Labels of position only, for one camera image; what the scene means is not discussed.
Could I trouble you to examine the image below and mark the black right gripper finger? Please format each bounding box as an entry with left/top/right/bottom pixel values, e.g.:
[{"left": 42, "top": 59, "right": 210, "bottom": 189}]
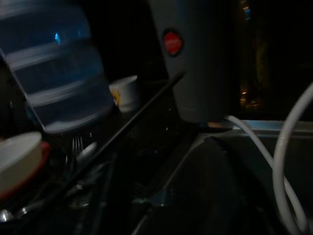
[{"left": 55, "top": 71, "right": 186, "bottom": 196}]

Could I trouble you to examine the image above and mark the white printed cup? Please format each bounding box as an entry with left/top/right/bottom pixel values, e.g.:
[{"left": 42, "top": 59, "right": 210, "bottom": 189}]
[{"left": 109, "top": 75, "right": 140, "bottom": 113}]

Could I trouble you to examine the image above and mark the steel spoon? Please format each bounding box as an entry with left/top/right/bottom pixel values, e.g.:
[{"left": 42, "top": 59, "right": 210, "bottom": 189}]
[
  {"left": 75, "top": 143, "right": 98, "bottom": 167},
  {"left": 0, "top": 205, "right": 35, "bottom": 223}
]

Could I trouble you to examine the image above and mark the steel fork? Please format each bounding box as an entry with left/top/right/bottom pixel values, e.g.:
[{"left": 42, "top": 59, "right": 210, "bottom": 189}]
[{"left": 70, "top": 136, "right": 85, "bottom": 162}]

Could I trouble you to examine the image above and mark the red plate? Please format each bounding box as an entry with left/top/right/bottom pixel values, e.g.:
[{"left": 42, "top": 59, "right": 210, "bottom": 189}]
[{"left": 0, "top": 141, "right": 52, "bottom": 199}]

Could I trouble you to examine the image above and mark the grey tumbler with red logo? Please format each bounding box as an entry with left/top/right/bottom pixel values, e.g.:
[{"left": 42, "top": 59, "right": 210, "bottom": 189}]
[{"left": 148, "top": 0, "right": 239, "bottom": 124}]

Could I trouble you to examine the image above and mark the translucent plastic container stack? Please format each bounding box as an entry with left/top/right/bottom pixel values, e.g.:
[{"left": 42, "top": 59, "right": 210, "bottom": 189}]
[{"left": 0, "top": 0, "right": 115, "bottom": 134}]

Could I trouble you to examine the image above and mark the white plate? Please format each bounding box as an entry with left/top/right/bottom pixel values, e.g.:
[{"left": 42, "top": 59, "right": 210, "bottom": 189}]
[{"left": 0, "top": 131, "right": 44, "bottom": 196}]

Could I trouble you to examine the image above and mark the stainless steel sink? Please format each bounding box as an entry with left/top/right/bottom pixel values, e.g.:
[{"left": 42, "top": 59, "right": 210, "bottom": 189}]
[{"left": 132, "top": 119, "right": 313, "bottom": 235}]

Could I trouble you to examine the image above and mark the olive oil glass bottle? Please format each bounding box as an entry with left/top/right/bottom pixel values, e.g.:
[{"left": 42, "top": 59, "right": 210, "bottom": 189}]
[{"left": 234, "top": 0, "right": 255, "bottom": 111}]

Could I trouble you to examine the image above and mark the white flexible hose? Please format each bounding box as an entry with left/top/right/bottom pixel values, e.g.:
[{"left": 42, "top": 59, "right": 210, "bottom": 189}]
[{"left": 224, "top": 82, "right": 313, "bottom": 235}]

